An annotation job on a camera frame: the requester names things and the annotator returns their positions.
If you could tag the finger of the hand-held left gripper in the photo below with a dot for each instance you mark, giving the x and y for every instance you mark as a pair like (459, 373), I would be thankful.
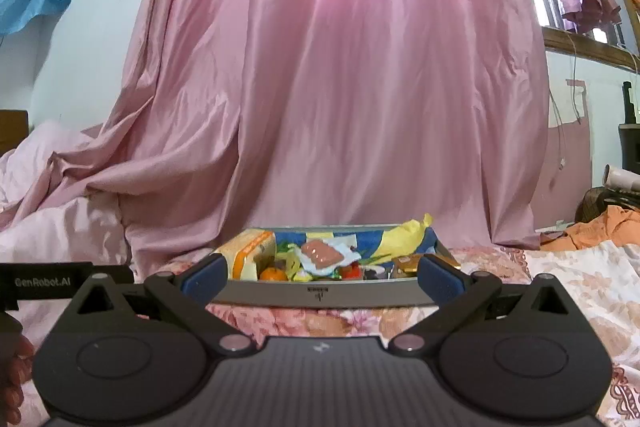
(117, 274)

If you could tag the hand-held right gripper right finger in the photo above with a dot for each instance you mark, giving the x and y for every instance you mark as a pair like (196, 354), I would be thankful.
(440, 279)

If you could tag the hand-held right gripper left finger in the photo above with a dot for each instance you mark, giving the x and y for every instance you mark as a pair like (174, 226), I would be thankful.
(205, 279)

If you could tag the small golden yellow packet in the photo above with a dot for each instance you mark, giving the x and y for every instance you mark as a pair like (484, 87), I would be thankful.
(407, 264)

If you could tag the large yellow white cracker packet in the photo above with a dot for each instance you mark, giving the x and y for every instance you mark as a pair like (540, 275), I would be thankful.
(245, 252)

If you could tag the small orange fruit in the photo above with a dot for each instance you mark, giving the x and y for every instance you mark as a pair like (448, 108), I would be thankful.
(272, 274)

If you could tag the red orange snack packet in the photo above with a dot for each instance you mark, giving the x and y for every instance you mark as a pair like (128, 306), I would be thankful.
(351, 272)

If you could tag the grey rectangular box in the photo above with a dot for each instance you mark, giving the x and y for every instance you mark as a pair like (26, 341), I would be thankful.
(320, 294)

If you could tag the person's left hand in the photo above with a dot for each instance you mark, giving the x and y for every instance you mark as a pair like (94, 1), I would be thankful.
(15, 367)

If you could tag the white duvet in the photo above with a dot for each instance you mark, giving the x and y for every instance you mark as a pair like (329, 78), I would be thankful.
(75, 237)

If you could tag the floral bedsheet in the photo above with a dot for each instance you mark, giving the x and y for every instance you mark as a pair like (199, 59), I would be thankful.
(565, 267)

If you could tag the brown wooden headboard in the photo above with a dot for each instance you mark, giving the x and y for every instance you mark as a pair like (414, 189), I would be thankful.
(12, 132)

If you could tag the orange cloth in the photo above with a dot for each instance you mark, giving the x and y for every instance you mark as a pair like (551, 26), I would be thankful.
(600, 229)

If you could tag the dark brown bag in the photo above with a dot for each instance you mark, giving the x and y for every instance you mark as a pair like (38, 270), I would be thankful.
(595, 204)

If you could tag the rolled white paper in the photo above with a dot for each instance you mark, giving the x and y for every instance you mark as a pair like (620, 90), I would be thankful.
(622, 179)

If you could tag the pink curtain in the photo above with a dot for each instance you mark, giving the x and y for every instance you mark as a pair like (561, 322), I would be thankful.
(350, 82)

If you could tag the black appliance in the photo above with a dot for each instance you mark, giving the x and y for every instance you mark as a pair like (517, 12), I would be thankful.
(630, 137)

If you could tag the wooden window frame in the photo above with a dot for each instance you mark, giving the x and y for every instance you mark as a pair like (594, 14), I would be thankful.
(590, 47)

